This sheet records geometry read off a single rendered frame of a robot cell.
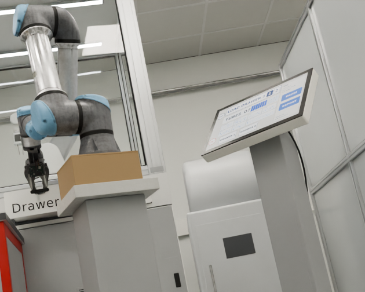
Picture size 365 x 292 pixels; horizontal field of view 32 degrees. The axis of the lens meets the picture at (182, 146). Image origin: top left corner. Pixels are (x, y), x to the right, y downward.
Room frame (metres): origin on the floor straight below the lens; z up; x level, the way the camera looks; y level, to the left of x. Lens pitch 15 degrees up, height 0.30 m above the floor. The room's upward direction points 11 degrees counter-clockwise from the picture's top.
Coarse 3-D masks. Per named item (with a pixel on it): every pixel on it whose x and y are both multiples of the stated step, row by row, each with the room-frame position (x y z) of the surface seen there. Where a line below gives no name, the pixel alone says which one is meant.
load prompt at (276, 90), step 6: (270, 90) 2.64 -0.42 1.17; (276, 90) 2.61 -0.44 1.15; (258, 96) 2.68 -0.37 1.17; (264, 96) 2.64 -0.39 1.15; (270, 96) 2.61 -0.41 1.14; (246, 102) 2.71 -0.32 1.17; (252, 102) 2.68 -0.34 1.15; (234, 108) 2.75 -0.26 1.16; (240, 108) 2.71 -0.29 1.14; (228, 114) 2.75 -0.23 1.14
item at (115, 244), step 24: (72, 192) 1.94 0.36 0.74; (96, 192) 1.95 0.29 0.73; (120, 192) 1.98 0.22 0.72; (144, 192) 2.05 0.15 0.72; (72, 216) 2.15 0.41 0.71; (96, 216) 1.99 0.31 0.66; (120, 216) 2.02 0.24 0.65; (144, 216) 2.05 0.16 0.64; (96, 240) 1.98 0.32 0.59; (120, 240) 2.01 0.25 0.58; (144, 240) 2.05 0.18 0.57; (96, 264) 1.98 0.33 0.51; (120, 264) 2.01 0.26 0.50; (144, 264) 2.04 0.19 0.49; (96, 288) 2.00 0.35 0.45; (120, 288) 2.00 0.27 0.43; (144, 288) 2.03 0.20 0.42
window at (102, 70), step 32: (0, 0) 2.71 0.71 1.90; (32, 0) 2.73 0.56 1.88; (64, 0) 2.76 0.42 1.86; (96, 0) 2.79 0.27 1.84; (0, 32) 2.70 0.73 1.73; (96, 32) 2.78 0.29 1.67; (0, 64) 2.70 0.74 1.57; (96, 64) 2.78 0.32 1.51; (0, 96) 2.70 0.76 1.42; (32, 96) 2.72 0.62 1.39; (128, 96) 2.80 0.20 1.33; (0, 128) 2.69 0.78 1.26; (128, 128) 2.79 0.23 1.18; (0, 160) 2.69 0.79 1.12; (64, 160) 2.74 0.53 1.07
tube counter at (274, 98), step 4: (276, 96) 2.58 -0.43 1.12; (264, 100) 2.62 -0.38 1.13; (268, 100) 2.60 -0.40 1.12; (272, 100) 2.58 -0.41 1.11; (276, 100) 2.56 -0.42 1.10; (256, 104) 2.65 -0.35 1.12; (260, 104) 2.62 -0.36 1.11; (264, 104) 2.60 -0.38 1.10; (248, 108) 2.67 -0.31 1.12; (252, 108) 2.65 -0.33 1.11; (256, 108) 2.63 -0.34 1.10; (244, 112) 2.67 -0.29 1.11; (248, 112) 2.65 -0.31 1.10
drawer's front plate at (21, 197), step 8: (56, 184) 2.55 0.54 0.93; (8, 192) 2.52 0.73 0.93; (16, 192) 2.52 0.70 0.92; (24, 192) 2.53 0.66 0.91; (48, 192) 2.54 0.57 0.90; (56, 192) 2.55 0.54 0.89; (8, 200) 2.52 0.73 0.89; (16, 200) 2.52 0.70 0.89; (24, 200) 2.53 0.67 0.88; (32, 200) 2.53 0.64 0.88; (40, 200) 2.54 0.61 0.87; (48, 200) 2.54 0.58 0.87; (8, 208) 2.52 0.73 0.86; (16, 208) 2.52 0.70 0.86; (24, 208) 2.53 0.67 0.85; (40, 208) 2.54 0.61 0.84; (48, 208) 2.54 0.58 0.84; (56, 208) 2.55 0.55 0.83; (16, 216) 2.52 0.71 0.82; (24, 216) 2.53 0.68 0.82
